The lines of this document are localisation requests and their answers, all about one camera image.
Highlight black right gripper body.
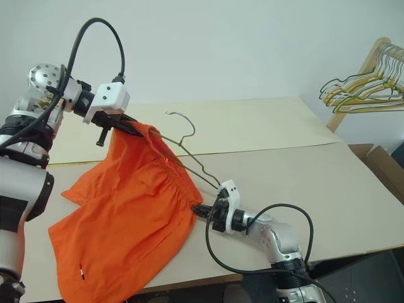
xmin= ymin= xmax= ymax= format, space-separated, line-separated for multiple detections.
xmin=210 ymin=195 xmax=235 ymax=234

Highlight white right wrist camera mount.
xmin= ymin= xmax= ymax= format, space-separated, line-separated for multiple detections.
xmin=217 ymin=178 xmax=243 ymax=235

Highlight dark green wire hanger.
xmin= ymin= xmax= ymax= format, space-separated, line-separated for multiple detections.
xmin=319 ymin=73 xmax=392 ymax=101

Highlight white wire hanger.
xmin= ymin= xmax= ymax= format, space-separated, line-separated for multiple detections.
xmin=376 ymin=43 xmax=404 ymax=96

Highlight orange shorts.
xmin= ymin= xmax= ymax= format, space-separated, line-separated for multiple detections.
xmin=47 ymin=122 xmax=205 ymax=303

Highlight brown cardboard box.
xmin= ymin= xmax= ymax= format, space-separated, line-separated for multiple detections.
xmin=348 ymin=143 xmax=404 ymax=203

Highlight wooden clothes rack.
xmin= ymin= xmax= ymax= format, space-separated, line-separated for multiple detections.
xmin=326 ymin=37 xmax=404 ymax=131

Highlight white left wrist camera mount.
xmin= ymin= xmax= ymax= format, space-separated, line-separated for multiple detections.
xmin=82 ymin=82 xmax=131 ymax=124

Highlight dark grey metal panel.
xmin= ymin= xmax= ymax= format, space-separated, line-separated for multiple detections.
xmin=311 ymin=248 xmax=404 ymax=303

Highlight light green wire hanger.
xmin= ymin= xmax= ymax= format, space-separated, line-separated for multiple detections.
xmin=333 ymin=93 xmax=404 ymax=113

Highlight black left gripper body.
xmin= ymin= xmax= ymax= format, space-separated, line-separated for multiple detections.
xmin=91 ymin=110 xmax=134 ymax=148

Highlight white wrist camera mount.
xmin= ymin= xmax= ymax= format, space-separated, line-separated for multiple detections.
xmin=82 ymin=82 xmax=131 ymax=124
xmin=217 ymin=178 xmax=243 ymax=235

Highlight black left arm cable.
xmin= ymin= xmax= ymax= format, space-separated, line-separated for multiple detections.
xmin=0 ymin=17 xmax=128 ymax=153

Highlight bunch of wire hangers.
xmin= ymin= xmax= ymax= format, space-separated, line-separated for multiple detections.
xmin=323 ymin=78 xmax=404 ymax=107

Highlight olive green wire hanger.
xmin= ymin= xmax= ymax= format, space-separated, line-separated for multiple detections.
xmin=147 ymin=110 xmax=222 ymax=191

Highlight yellow wire hanger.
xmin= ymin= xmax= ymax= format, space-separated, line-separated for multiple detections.
xmin=331 ymin=93 xmax=404 ymax=115

